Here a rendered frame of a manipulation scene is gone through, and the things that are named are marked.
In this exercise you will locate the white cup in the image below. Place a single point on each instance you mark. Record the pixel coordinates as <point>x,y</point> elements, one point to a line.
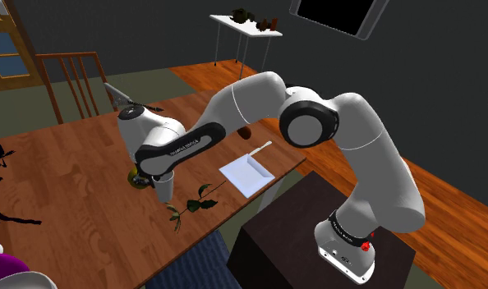
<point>164,190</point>

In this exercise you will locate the wooden framed window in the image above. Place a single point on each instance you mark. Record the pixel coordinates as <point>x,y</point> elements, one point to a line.
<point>11,82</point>

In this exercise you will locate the wooden chair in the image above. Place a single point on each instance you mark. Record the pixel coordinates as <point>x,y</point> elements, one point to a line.
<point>74,56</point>

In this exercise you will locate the purple round object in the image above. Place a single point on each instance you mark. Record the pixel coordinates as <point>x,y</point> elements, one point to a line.
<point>5,266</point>

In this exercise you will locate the green leafy flower stem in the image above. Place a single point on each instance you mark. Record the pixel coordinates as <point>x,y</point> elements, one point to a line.
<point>194,205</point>

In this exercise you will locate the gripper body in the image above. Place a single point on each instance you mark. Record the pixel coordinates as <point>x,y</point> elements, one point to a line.
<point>147,182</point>

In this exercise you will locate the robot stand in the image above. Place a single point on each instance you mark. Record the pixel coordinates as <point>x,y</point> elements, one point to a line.
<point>284,240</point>

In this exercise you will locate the brown egg-shaped object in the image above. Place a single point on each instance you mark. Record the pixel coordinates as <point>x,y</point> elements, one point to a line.
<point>245,133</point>

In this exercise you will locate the yellow round object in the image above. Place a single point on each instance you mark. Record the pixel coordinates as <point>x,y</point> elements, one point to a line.
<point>132,178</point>

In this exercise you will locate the white square plate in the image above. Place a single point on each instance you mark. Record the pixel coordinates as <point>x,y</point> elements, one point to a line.
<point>246,174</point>

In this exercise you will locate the wooden table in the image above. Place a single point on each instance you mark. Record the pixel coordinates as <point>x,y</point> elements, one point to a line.
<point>67,180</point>

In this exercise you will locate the white side table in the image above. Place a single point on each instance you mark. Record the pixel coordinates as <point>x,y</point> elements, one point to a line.
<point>248,28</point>

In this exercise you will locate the white spoon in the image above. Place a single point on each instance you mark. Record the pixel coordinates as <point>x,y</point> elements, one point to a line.
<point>261,148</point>

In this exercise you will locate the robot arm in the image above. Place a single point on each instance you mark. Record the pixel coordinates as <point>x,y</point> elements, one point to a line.
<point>372,168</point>

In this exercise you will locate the black wall screen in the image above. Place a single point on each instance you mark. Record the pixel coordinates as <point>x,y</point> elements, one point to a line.
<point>336,12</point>

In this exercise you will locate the blue striped rug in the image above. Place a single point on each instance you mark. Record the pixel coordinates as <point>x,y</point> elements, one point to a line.
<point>196,264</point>

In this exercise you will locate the white round object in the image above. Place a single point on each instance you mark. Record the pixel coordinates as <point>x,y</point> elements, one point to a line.
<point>27,281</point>

